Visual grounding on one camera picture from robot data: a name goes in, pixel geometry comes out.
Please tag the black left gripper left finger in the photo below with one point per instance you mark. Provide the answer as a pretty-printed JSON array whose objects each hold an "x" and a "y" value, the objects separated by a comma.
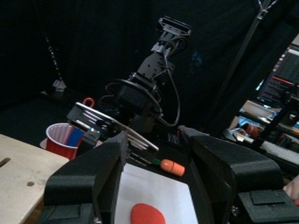
[{"x": 85, "y": 180}]

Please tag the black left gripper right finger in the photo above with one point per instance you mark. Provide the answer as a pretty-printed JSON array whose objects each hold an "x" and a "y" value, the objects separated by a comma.
[{"x": 240, "y": 180}]

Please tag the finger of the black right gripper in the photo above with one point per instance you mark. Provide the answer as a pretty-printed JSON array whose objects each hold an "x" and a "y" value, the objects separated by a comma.
[{"x": 89, "y": 140}]

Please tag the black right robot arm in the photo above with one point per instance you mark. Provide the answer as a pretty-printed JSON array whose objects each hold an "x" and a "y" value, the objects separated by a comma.
[{"x": 155, "y": 61}]

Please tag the light wooden drawer box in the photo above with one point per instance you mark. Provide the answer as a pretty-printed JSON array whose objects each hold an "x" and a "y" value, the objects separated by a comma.
[{"x": 22, "y": 175}]

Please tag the flat red dough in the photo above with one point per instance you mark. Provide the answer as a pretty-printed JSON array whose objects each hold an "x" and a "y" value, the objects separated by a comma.
[{"x": 147, "y": 214}]

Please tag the blue tool with red end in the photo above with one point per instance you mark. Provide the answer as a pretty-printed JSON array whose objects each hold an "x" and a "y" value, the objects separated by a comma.
[{"x": 75, "y": 137}]

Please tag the red plastic cup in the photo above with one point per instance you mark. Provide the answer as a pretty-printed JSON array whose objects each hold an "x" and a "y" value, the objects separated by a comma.
[{"x": 57, "y": 145}]

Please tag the toy carrot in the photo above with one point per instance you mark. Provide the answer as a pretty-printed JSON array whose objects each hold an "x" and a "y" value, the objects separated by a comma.
[{"x": 172, "y": 167}]

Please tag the white cutting board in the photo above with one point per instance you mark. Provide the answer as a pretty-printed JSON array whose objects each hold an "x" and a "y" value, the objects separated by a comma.
[{"x": 155, "y": 186}]

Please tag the computer monitor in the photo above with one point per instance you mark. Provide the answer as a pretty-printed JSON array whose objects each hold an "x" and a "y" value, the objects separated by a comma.
[{"x": 281, "y": 75}]

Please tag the black metal frame pole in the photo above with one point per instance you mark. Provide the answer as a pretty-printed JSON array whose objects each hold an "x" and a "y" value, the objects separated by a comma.
[{"x": 237, "y": 64}]

